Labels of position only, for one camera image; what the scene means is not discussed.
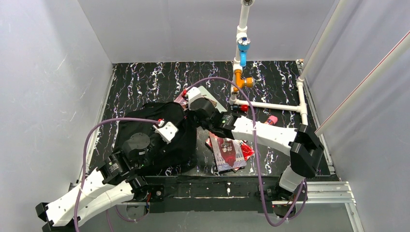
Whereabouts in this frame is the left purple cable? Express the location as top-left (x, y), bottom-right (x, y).
top-left (73, 117), bottom-right (161, 232)

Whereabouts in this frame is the orange flashlight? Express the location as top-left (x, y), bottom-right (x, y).
top-left (233, 69), bottom-right (254, 93)

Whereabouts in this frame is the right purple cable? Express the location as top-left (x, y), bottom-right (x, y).
top-left (184, 76), bottom-right (308, 227)

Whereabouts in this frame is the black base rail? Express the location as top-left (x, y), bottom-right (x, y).
top-left (130, 175), bottom-right (263, 213)

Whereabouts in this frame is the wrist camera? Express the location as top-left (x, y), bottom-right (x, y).
top-left (181, 87), bottom-right (202, 109)
top-left (153, 119), bottom-right (178, 144)

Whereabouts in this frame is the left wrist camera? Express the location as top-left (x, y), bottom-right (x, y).
top-left (153, 119), bottom-right (178, 144)

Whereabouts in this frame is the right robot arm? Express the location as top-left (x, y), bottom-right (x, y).
top-left (188, 98), bottom-right (324, 192)

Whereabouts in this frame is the maroon illustrated book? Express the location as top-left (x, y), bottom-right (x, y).
top-left (209, 133), bottom-right (247, 172)

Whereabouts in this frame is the white pvc pipe frame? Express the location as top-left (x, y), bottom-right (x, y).
top-left (229, 0), bottom-right (410, 137)

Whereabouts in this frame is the pink illustrated book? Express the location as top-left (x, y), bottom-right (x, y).
top-left (174, 96), bottom-right (189, 111)

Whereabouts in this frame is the blue flashlight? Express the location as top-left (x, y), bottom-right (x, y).
top-left (237, 37), bottom-right (251, 67)

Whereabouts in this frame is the pink eraser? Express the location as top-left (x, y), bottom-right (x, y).
top-left (264, 116), bottom-right (278, 125)

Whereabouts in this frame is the black student backpack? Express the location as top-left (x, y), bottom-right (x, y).
top-left (114, 101), bottom-right (199, 176)

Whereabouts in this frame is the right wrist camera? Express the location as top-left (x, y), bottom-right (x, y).
top-left (181, 87), bottom-right (202, 109)

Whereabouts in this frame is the purple cable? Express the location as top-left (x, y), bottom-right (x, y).
top-left (73, 117), bottom-right (161, 232)
top-left (184, 76), bottom-right (308, 227)

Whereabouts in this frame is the red patterned book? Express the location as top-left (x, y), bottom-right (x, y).
top-left (205, 133), bottom-right (254, 163)

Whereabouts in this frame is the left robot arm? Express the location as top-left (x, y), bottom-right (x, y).
top-left (35, 126), bottom-right (178, 232)

